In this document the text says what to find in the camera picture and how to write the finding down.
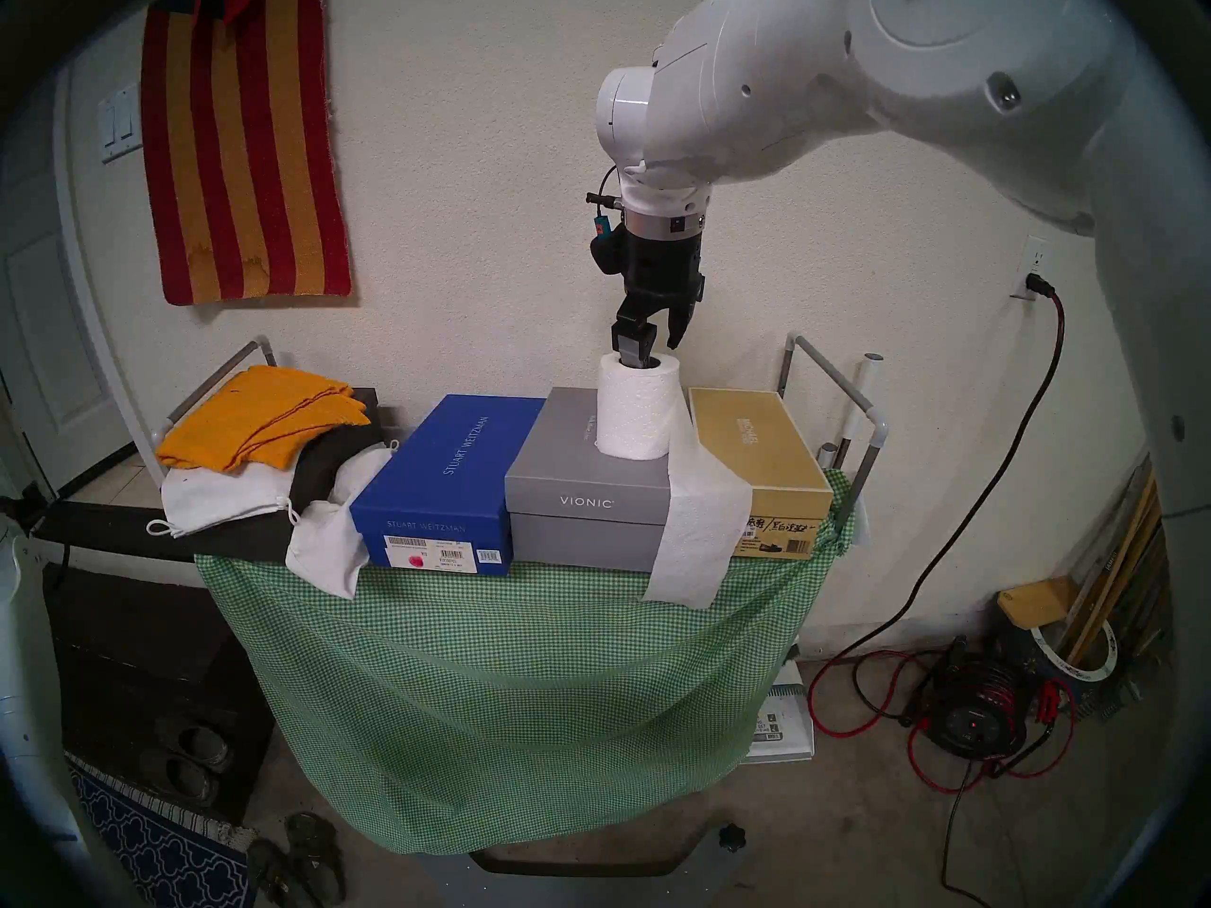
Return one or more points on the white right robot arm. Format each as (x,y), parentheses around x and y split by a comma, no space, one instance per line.
(946,64)

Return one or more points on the white toilet paper roll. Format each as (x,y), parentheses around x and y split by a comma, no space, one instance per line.
(639,414)

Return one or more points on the white PVC pipe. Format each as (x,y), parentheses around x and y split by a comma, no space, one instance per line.
(866,391)

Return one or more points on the white crumpled cloth bag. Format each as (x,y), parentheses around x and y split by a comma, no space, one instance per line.
(326,547)

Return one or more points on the black knob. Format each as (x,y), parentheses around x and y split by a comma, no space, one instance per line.
(732,836)

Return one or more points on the orange folded towel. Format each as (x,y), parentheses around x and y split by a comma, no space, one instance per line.
(255,419)

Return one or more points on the green gingham cloth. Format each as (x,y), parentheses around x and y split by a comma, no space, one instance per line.
(511,689)

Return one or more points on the red orange striped rug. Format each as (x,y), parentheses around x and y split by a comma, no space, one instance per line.
(246,149)

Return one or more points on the black doorstep mat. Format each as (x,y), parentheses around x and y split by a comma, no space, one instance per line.
(104,532)

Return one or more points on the grey flat box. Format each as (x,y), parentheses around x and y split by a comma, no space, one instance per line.
(568,480)

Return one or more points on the white light switch plate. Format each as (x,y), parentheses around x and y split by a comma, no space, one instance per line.
(121,126)

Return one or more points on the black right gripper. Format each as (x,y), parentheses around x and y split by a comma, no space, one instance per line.
(662,263)

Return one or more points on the blue flat box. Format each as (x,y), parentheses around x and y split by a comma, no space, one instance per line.
(445,480)

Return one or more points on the tan flat box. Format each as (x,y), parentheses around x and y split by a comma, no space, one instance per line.
(766,443)

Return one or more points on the dark brown wooden step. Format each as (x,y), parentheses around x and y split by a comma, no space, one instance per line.
(123,651)

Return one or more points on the grey robot base frame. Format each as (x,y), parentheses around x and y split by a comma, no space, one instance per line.
(587,887)

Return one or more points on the grey metal shoe rack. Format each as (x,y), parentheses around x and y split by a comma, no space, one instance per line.
(833,376)

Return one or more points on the dark brown storage box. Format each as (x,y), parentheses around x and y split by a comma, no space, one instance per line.
(322,462)

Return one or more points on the white wall outlet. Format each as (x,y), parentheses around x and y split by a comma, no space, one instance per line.
(1033,255)

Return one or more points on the white panel door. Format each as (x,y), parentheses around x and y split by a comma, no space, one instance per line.
(47,348)

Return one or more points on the white labelled flat box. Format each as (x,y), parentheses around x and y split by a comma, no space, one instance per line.
(783,726)

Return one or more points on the tan dustpan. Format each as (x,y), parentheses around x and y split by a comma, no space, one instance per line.
(1036,602)

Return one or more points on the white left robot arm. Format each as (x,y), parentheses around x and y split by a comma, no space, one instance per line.
(24,707)

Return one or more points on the leaning wooden sticks bundle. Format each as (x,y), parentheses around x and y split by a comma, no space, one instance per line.
(1121,556)

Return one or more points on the blue bucket white rim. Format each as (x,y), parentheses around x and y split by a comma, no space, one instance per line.
(1102,670)

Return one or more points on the blue patterned rug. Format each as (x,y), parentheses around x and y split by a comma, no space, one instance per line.
(151,849)

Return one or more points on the grey slipper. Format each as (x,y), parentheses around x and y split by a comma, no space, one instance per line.
(184,780)
(203,743)

